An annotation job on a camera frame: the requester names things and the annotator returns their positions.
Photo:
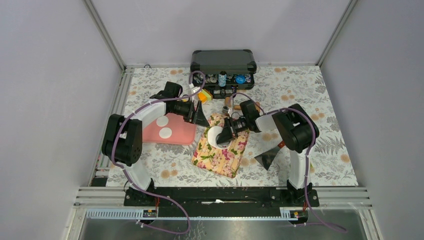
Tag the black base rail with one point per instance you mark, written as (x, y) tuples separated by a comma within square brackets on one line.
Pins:
[(220, 202)]

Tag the white dough wrapper upper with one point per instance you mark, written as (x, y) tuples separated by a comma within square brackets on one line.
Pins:
[(162, 121)]

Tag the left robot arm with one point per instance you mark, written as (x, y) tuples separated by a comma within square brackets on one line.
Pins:
[(123, 138)]

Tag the pink plastic tray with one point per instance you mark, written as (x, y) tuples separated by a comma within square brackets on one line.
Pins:
[(183, 132)]

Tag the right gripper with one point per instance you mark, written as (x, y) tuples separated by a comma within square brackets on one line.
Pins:
[(226, 135)]

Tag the floral yellow tray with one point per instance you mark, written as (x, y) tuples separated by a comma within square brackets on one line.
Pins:
[(224, 162)]

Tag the white dough wrapper lower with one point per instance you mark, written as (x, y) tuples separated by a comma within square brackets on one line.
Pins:
[(165, 132)]

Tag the white dough ball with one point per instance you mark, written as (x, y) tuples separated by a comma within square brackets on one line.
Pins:
[(212, 135)]

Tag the blue white chip stack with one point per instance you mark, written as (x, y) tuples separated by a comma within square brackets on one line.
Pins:
[(222, 79)]

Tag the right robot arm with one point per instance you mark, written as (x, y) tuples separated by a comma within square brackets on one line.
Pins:
[(296, 129)]

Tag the white dough wrapper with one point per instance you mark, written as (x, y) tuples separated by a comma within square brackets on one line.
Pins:
[(162, 121), (165, 132)]

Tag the blue small blind button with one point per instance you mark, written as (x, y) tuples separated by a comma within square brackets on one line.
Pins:
[(240, 79)]

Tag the orange green sticky notes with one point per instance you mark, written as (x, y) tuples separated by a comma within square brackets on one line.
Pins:
[(204, 96)]

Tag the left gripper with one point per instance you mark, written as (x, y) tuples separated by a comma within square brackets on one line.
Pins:
[(199, 118)]

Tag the black poker chip case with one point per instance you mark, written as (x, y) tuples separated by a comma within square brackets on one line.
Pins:
[(233, 61)]

